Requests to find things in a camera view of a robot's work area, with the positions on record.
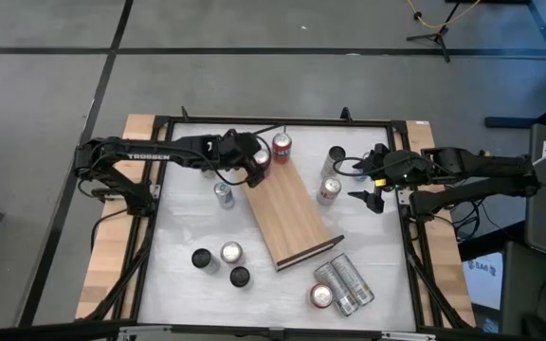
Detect white printed paper sheet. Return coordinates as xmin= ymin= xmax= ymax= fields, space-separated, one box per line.
xmin=462 ymin=250 xmax=504 ymax=312

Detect silver slim beverage can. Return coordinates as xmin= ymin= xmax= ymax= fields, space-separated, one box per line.
xmin=330 ymin=252 xmax=376 ymax=307
xmin=313 ymin=262 xmax=360 ymax=317

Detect wooden shelf black metal frame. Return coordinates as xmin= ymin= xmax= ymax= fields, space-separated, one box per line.
xmin=240 ymin=123 xmax=346 ymax=273

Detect silver Diet Coke can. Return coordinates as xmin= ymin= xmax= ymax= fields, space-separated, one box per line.
xmin=316 ymin=176 xmax=343 ymax=206
xmin=219 ymin=241 xmax=245 ymax=266

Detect yellow floor cable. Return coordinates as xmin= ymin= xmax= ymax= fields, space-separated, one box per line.
xmin=405 ymin=0 xmax=482 ymax=29

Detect red soda can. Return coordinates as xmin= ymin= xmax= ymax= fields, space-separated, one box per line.
xmin=308 ymin=282 xmax=335 ymax=310

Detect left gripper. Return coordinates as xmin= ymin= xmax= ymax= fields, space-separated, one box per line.
xmin=215 ymin=128 xmax=267 ymax=189

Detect blue silver Red Bull can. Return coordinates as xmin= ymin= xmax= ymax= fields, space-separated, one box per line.
xmin=212 ymin=181 xmax=236 ymax=210

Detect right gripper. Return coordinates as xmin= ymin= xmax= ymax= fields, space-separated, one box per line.
xmin=347 ymin=144 xmax=428 ymax=214

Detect black floor cables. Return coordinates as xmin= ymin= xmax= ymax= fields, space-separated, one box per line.
xmin=447 ymin=198 xmax=501 ymax=242

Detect white palm-print Celsius can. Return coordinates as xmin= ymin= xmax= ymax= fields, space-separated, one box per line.
xmin=228 ymin=265 xmax=254 ymax=291

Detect orange Fanta soda can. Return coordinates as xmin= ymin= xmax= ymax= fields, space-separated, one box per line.
xmin=252 ymin=148 xmax=273 ymax=177
xmin=271 ymin=132 xmax=294 ymax=166

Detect white black-lidded Celsius can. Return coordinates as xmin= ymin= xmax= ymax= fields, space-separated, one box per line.
xmin=191 ymin=247 xmax=221 ymax=276

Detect black tripod stand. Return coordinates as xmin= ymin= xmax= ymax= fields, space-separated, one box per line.
xmin=405 ymin=0 xmax=464 ymax=63

